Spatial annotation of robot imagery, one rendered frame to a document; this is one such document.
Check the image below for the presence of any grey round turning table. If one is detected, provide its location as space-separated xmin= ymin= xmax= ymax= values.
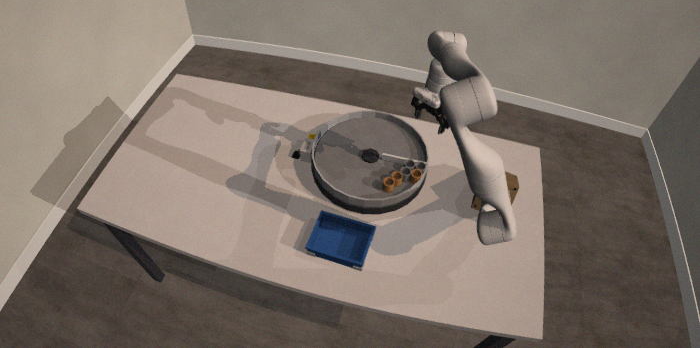
xmin=291 ymin=110 xmax=429 ymax=214

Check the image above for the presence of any dark grey metal bushing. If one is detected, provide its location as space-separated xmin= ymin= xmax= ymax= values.
xmin=400 ymin=167 xmax=411 ymax=182
xmin=404 ymin=159 xmax=415 ymax=171
xmin=415 ymin=161 xmax=426 ymax=175

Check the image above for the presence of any bronze bushing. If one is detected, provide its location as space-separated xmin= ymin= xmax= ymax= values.
xmin=391 ymin=171 xmax=403 ymax=187
xmin=410 ymin=169 xmax=422 ymax=184
xmin=382 ymin=177 xmax=395 ymax=193

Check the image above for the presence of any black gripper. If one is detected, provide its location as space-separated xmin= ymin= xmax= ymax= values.
xmin=411 ymin=96 xmax=450 ymax=134

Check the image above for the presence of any blue square tray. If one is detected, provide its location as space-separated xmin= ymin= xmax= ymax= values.
xmin=305 ymin=211 xmax=375 ymax=271

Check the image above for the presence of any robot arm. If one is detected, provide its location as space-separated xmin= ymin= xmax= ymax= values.
xmin=413 ymin=31 xmax=517 ymax=245

